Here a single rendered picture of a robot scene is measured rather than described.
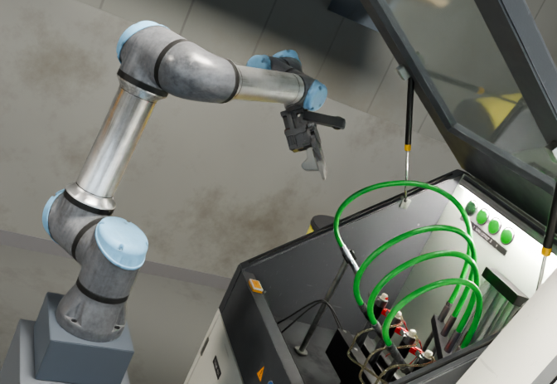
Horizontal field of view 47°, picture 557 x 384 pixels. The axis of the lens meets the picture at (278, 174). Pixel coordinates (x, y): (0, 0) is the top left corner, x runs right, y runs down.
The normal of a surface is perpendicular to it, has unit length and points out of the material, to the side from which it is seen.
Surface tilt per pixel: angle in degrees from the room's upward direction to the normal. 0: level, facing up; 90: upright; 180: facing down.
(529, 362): 76
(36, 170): 90
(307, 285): 90
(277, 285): 90
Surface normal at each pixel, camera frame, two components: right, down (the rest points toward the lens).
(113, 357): 0.34, 0.40
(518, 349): -0.75, -0.50
